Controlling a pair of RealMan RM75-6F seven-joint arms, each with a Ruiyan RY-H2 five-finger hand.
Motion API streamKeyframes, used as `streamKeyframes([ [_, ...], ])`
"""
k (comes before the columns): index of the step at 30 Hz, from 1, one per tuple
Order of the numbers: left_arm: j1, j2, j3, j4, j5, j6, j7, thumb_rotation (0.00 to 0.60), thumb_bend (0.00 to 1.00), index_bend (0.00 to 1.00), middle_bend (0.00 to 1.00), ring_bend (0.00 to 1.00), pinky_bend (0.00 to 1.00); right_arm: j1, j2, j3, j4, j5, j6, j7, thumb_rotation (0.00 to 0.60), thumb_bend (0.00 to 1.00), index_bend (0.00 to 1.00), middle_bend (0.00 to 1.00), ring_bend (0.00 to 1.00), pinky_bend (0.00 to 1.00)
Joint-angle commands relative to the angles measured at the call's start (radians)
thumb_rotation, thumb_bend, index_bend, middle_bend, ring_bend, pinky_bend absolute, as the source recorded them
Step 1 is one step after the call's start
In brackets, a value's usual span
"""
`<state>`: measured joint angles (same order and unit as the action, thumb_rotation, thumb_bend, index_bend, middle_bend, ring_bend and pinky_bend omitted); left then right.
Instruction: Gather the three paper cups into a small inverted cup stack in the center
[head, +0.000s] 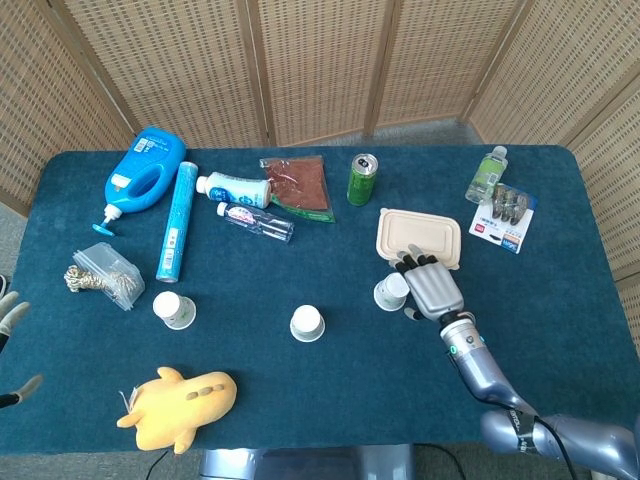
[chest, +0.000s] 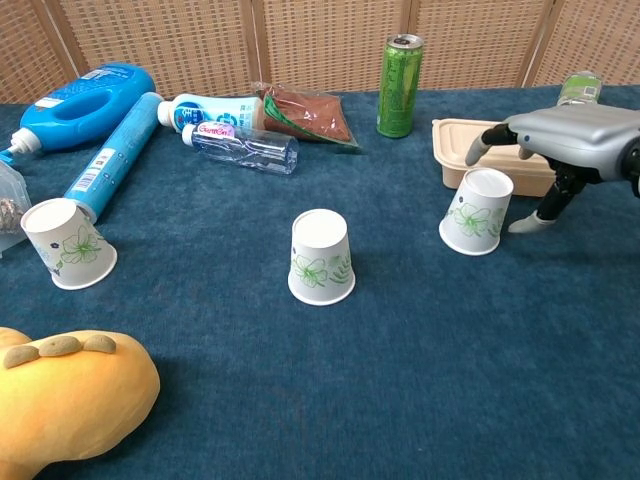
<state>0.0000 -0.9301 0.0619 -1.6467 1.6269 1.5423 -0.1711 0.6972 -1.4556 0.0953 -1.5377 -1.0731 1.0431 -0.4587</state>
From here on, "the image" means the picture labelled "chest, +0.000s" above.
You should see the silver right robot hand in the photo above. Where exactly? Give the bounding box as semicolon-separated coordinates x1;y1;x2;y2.
464;103;640;235

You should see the white floral paper cup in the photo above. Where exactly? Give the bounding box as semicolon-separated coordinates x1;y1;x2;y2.
287;209;357;307
19;197;119;291
438;167;515;257

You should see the clear bottle green label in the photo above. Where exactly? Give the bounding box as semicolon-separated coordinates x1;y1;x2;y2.
558;70;604;108

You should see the beige lidded food container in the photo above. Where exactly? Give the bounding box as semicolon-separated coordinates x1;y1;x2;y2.
431;118;559;197

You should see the green drink can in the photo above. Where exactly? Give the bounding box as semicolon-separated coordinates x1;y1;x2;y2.
375;33;425;139

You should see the brown powder plastic bag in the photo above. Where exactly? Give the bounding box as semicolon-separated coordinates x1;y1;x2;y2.
251;81;362;154

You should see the woven wooden folding screen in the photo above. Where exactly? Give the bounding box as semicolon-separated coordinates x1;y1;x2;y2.
0;0;640;105

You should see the clear bottle pink label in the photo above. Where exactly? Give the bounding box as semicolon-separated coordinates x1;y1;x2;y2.
181;119;300;176

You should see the blue table cloth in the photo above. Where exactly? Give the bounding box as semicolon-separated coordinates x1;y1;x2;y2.
0;84;640;480

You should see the white bottle blue label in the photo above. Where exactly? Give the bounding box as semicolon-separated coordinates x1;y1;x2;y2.
156;93;266;136

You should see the blue cylindrical tube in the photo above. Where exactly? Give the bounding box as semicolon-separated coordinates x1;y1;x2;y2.
63;91;165;223

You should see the blue detergent pump bottle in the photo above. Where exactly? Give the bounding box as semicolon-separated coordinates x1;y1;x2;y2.
0;61;158;164

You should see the clear plastic box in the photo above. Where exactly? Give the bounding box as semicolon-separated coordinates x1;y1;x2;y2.
0;159;33;259

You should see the yellow plush toy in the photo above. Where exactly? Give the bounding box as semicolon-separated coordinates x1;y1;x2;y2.
0;326;162;480

